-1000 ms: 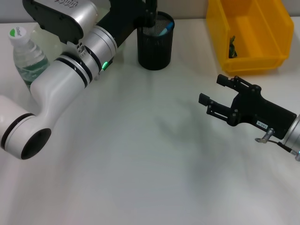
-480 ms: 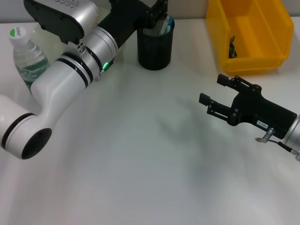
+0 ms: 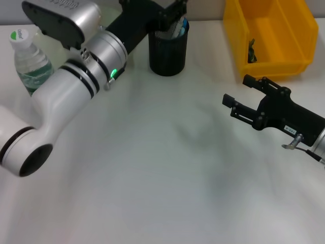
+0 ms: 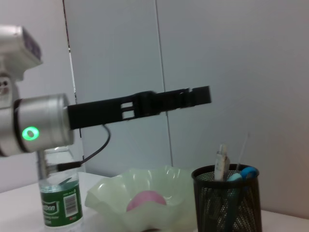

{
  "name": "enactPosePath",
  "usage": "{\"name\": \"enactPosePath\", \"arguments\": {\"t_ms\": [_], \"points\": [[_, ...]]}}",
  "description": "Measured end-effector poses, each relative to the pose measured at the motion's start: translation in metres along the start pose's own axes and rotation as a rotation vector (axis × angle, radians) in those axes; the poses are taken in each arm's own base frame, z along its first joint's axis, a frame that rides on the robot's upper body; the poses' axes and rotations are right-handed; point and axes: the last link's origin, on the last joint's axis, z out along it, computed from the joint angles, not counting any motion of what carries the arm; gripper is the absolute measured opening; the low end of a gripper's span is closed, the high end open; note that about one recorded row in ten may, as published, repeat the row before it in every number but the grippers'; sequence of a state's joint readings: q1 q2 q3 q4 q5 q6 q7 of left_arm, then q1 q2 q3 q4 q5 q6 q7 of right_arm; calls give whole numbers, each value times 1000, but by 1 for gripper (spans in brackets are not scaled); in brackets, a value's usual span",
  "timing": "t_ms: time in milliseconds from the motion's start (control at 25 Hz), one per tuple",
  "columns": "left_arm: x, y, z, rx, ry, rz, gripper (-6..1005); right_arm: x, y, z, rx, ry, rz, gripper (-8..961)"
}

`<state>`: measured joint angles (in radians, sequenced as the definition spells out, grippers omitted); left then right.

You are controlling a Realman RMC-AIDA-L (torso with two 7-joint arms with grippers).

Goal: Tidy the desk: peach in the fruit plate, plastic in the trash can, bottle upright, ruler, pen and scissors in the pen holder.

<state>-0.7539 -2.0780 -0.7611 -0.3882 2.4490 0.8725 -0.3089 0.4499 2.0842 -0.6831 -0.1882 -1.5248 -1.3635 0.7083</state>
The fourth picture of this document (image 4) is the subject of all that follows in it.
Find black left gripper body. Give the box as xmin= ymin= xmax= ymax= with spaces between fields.
xmin=66 ymin=91 xmax=161 ymax=131

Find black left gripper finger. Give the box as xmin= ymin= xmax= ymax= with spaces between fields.
xmin=154 ymin=85 xmax=213 ymax=115

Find silver pen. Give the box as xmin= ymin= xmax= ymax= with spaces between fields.
xmin=214 ymin=144 xmax=230 ymax=182

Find clear plastic ruler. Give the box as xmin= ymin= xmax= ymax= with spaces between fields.
xmin=235 ymin=132 xmax=251 ymax=174

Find blue teal scissors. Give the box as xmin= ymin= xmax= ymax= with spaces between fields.
xmin=226 ymin=166 xmax=260 ymax=230

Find clear water bottle green label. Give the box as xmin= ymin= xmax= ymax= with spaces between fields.
xmin=37 ymin=145 xmax=84 ymax=231

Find pink peach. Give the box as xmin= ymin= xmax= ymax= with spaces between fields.
xmin=126 ymin=190 xmax=168 ymax=214

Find pale green glass fruit plate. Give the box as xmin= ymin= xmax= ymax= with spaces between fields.
xmin=84 ymin=164 xmax=197 ymax=232

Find black mesh pen cup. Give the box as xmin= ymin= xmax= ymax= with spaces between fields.
xmin=191 ymin=163 xmax=263 ymax=232

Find left gripper cable with plug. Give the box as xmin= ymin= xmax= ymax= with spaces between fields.
xmin=37 ymin=124 xmax=112 ymax=180

